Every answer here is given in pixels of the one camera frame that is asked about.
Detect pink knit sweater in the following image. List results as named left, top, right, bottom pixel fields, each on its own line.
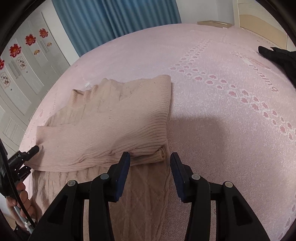
left=29, top=75, right=171, bottom=240

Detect person left hand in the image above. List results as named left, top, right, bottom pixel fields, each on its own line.
left=6, top=182, right=36, bottom=227

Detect white wardrobe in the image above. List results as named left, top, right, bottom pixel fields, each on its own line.
left=1, top=11, right=70, bottom=153

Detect pink patterned bed sheet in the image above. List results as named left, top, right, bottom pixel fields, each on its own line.
left=20, top=24, right=295, bottom=240

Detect blue curtain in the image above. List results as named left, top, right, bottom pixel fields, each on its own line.
left=53, top=0, right=181, bottom=56

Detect black puffer jacket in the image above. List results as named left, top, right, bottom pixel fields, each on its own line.
left=258, top=46, right=296, bottom=87

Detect cream wooden headboard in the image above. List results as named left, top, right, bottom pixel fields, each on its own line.
left=232, top=0, right=295, bottom=51

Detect black cable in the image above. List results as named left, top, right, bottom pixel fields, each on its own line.
left=0, top=138, right=37, bottom=229

